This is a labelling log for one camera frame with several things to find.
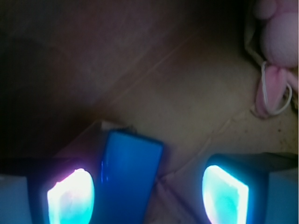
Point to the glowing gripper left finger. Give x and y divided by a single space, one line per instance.
45 191

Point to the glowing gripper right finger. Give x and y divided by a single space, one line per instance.
251 188

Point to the blue wooden block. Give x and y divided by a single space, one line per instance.
126 177

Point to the brown paper bag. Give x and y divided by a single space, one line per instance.
173 70

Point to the pink plush bunny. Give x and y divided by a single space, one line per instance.
279 44

